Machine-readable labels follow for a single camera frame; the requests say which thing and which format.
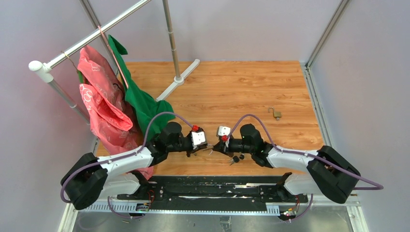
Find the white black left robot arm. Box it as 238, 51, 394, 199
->
60, 122, 207, 210

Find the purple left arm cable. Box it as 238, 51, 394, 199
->
60, 112, 199, 204

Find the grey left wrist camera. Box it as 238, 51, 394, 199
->
191, 131, 207, 146

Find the small brass padlock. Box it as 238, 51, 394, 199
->
268, 107, 282, 120

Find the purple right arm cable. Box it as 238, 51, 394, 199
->
221, 114, 384, 191

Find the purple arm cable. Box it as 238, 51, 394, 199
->
221, 114, 384, 191
60, 112, 199, 204

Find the aluminium frame post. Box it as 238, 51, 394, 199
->
300, 0, 368, 232

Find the pink patterned garment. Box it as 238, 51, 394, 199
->
77, 44, 155, 181

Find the black-headed key bunch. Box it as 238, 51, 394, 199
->
229, 154, 245, 165

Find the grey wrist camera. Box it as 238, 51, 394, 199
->
191, 131, 207, 146
216, 126, 231, 137

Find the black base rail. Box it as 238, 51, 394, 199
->
91, 175, 310, 221

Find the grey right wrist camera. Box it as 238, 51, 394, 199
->
216, 126, 231, 137

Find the green garment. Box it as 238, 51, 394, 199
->
108, 35, 175, 140

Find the white metal clothes rack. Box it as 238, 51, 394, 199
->
28, 0, 201, 126

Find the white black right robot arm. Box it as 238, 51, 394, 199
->
213, 124, 360, 204

